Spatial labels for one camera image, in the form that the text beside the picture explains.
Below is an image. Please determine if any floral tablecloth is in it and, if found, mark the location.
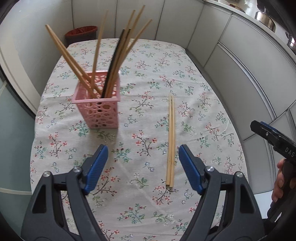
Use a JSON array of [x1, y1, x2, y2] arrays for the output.
[[30, 40, 247, 240]]

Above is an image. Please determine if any pink perforated utensil holder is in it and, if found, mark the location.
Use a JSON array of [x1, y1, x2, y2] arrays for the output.
[[72, 77, 120, 129]]

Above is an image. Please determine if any steel stock pot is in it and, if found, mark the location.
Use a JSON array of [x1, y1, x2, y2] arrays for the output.
[[285, 32, 296, 52]]

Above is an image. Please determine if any person's right hand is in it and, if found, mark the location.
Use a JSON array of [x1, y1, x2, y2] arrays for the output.
[[271, 158, 286, 203]]

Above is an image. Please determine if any bamboo chopstick short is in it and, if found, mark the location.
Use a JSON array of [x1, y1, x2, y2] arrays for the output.
[[106, 5, 145, 97]]

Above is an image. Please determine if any red black trash bin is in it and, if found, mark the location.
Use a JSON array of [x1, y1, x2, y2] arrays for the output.
[[65, 26, 98, 45]]

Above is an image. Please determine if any bamboo chopstick long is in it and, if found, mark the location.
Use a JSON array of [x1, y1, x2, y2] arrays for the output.
[[91, 10, 108, 90]]

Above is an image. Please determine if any bamboo chopstick crossing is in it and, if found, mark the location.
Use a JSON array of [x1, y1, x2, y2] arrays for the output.
[[113, 19, 152, 87]]

